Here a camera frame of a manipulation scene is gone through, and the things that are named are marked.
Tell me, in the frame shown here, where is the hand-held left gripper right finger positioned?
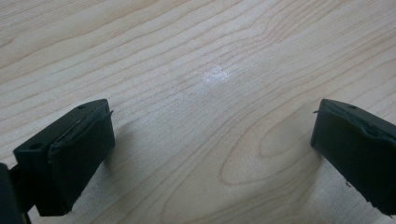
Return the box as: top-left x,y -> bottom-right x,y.
310,98 -> 396,217

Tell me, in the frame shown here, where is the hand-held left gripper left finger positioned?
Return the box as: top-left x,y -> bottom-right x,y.
12,98 -> 116,217

